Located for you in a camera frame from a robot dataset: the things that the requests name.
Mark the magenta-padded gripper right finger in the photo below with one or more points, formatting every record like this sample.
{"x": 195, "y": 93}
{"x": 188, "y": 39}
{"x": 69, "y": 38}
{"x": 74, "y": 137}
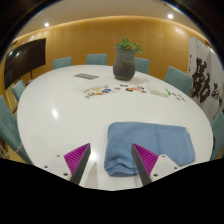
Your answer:
{"x": 146, "y": 160}

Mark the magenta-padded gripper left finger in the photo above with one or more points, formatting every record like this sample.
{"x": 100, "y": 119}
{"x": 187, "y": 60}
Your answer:
{"x": 76, "y": 159}

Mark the blue terry towel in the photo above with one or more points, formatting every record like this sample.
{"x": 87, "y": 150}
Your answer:
{"x": 156, "y": 140}

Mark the white flat box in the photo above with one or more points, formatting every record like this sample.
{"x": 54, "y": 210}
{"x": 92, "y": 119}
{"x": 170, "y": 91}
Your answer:
{"x": 158, "y": 91}

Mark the small green pack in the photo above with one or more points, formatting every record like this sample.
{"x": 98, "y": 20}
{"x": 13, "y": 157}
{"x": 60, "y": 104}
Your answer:
{"x": 168, "y": 92}

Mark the small orange card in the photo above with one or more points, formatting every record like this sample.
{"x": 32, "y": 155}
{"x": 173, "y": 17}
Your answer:
{"x": 137, "y": 88}

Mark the colourful sticker sheet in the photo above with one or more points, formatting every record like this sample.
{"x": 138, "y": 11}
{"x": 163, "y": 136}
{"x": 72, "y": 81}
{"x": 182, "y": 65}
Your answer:
{"x": 98, "y": 90}

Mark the small dark card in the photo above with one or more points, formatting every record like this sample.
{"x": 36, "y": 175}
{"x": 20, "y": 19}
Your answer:
{"x": 129, "y": 89}

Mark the teal chairs group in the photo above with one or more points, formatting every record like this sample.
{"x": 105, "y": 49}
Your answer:
{"x": 178, "y": 78}

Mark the potted plant in grey pot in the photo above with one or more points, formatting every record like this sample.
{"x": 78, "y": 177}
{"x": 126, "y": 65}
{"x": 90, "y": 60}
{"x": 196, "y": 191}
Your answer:
{"x": 124, "y": 65}

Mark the white calligraphy folding screen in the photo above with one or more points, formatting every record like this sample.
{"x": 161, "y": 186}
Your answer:
{"x": 205, "y": 78}

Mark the ceiling spotlights group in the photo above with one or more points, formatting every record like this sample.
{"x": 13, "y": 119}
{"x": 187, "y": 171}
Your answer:
{"x": 170, "y": 16}

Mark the black wall television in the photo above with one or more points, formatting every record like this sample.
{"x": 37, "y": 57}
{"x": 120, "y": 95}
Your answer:
{"x": 25, "y": 60}

